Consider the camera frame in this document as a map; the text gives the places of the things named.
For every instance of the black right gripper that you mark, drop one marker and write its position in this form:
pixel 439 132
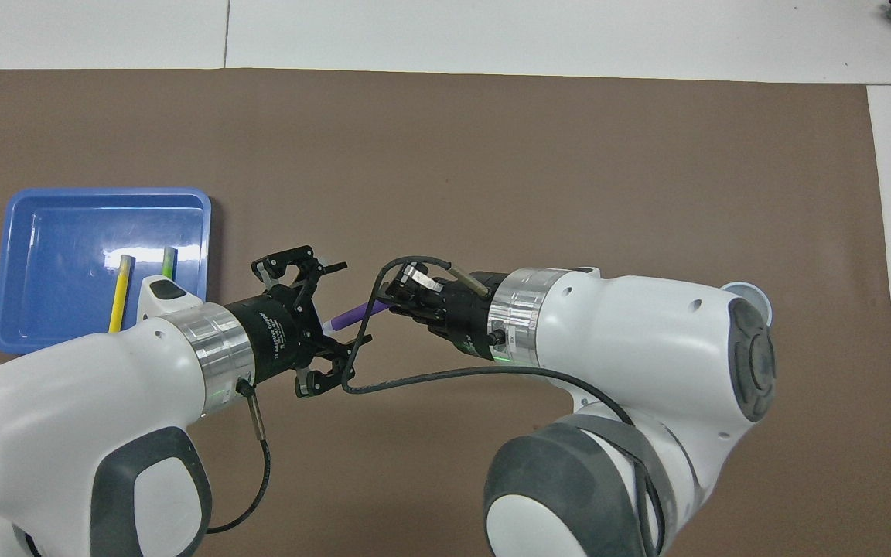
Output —
pixel 469 317

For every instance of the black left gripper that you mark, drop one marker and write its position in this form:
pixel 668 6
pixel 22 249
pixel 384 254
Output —
pixel 275 336

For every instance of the purple pen white cap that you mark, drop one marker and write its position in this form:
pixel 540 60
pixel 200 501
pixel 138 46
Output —
pixel 356 316

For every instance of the green pen white cap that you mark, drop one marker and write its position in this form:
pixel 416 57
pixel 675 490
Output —
pixel 168 264

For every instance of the yellow pen white cap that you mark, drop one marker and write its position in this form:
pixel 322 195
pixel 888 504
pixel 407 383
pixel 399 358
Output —
pixel 121 298

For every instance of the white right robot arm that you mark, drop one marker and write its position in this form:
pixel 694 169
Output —
pixel 646 348

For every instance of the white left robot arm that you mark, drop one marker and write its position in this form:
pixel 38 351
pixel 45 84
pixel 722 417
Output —
pixel 90 402

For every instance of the blue plastic tray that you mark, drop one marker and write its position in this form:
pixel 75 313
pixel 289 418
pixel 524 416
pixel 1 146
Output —
pixel 59 255

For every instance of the brown table mat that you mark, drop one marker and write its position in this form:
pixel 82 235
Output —
pixel 453 155

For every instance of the translucent mesh pen cup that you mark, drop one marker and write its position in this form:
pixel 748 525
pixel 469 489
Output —
pixel 755 294

